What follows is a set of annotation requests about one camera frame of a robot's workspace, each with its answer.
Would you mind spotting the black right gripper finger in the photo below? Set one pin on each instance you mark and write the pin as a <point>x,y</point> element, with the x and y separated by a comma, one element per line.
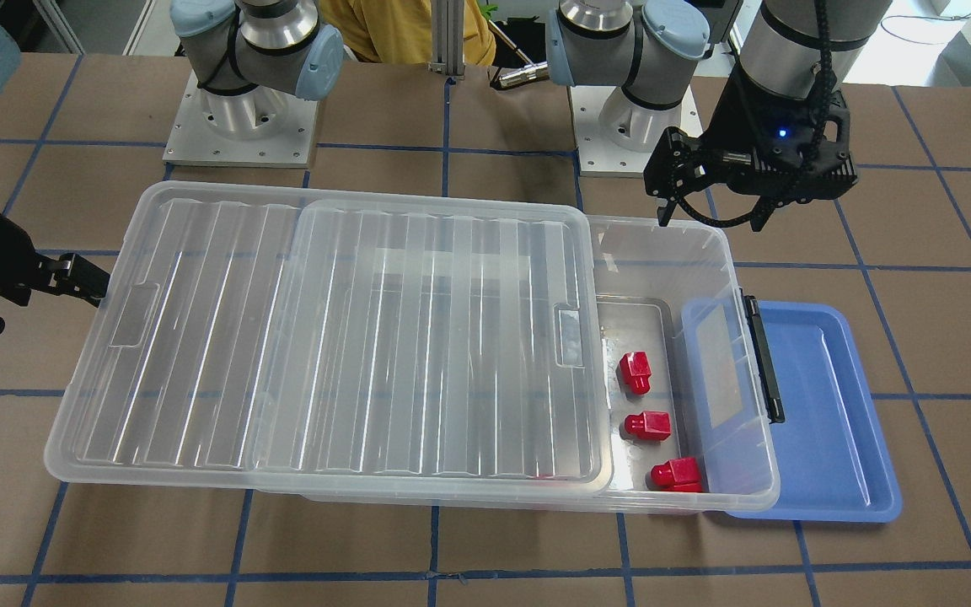
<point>74,276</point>

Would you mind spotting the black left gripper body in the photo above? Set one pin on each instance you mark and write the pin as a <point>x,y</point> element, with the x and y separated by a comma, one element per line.
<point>732,110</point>

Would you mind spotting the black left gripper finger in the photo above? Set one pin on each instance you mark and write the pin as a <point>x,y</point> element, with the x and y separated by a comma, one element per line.
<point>756,218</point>
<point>672,174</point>

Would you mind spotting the clear plastic box lid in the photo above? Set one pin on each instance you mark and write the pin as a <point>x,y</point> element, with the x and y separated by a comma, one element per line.
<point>165,391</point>

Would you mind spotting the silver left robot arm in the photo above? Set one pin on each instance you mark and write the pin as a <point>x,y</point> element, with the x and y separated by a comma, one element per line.
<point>651,52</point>

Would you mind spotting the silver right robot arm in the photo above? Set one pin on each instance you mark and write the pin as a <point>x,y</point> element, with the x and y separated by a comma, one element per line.
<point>234,47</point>

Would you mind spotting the clear plastic storage box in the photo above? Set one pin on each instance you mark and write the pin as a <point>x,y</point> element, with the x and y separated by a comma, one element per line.
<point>679,371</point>

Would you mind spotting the blue plastic tray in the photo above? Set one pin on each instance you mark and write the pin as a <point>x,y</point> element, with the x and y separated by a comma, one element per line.
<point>829,461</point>

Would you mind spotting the person in yellow shirt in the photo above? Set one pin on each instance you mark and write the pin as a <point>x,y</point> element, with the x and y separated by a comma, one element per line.
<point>400,32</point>

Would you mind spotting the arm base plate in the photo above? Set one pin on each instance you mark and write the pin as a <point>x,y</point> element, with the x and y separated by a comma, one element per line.
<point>615,137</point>
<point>262,128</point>

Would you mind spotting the aluminium frame post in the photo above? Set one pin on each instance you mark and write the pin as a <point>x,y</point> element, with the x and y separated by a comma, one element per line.
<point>447,39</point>

